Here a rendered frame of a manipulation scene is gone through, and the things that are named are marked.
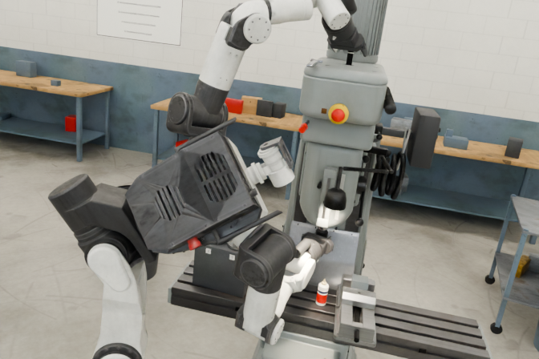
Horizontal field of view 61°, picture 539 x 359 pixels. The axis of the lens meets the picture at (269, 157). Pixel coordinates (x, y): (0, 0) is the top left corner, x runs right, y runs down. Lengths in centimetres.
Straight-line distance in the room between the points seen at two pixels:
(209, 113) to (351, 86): 43
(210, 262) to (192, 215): 77
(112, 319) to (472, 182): 531
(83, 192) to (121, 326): 41
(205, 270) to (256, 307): 61
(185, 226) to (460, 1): 512
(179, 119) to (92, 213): 33
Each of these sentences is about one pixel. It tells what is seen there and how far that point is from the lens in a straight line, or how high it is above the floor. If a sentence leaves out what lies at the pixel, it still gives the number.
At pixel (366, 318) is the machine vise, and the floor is 103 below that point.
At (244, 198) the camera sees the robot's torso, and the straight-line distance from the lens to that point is 107.
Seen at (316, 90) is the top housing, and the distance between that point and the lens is 142.
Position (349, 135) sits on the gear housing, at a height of 167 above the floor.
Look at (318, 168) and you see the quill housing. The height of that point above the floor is 153.
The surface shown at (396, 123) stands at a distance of 541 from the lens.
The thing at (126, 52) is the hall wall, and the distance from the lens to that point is 663.
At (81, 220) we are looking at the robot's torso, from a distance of 128.
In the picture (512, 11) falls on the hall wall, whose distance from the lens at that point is 602.
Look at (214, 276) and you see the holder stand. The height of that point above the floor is 102.
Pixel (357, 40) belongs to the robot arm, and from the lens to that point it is 154.
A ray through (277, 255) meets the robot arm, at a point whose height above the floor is 144.
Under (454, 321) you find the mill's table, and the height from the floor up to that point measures 96.
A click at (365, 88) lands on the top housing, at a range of 141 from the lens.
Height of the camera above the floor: 201
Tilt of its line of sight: 17 degrees down
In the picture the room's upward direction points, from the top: 7 degrees clockwise
